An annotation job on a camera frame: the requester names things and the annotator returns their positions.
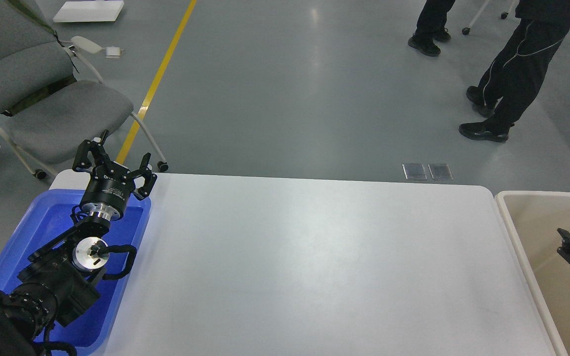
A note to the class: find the grey office chair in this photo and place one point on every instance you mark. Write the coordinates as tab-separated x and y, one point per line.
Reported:
51	97

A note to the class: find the beige plastic bin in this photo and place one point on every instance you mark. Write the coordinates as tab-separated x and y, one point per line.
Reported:
532	219

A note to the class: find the blue plastic bin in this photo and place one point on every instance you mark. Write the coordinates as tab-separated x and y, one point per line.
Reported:
47	217

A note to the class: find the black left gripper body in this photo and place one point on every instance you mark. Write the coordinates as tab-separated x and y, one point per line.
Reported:
107	193

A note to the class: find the right metal floor plate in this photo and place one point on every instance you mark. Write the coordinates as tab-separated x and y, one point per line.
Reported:
440	172

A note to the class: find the white flat box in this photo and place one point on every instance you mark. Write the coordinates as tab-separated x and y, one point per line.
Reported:
75	11

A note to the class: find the person in black near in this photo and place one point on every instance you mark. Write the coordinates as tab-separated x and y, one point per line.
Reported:
514	78

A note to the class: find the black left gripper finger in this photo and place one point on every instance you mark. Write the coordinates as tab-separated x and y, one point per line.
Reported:
92	158
145	189

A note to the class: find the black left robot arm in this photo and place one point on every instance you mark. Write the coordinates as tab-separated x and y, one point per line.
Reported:
59	284

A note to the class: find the metal floor plate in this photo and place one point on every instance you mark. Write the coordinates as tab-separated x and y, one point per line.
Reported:
414	172
440	172

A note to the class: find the person in black far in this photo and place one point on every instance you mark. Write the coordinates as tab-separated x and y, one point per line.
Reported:
430	27

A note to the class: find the left metal floor plate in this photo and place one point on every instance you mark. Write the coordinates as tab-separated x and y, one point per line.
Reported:
414	172

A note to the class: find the person in black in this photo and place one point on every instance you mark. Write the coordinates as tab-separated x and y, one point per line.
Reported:
514	78
430	27

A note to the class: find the small white floor device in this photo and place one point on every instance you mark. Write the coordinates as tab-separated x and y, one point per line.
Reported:
113	52

